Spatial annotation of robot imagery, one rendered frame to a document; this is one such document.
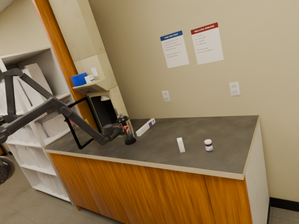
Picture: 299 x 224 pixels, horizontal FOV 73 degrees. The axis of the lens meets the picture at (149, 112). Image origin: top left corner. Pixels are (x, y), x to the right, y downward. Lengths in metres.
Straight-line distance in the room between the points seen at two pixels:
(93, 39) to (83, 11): 0.21
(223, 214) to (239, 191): 0.24
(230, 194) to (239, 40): 1.04
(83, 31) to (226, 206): 1.60
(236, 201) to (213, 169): 0.25
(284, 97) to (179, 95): 0.82
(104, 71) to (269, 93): 1.29
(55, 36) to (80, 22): 0.33
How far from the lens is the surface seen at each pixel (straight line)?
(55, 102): 1.42
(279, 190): 2.20
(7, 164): 1.89
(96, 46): 1.77
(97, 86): 1.71
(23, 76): 1.96
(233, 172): 1.19
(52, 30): 2.03
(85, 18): 1.78
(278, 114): 1.79
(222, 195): 1.38
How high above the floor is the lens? 1.69
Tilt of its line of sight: 18 degrees down
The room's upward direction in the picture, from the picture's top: 17 degrees counter-clockwise
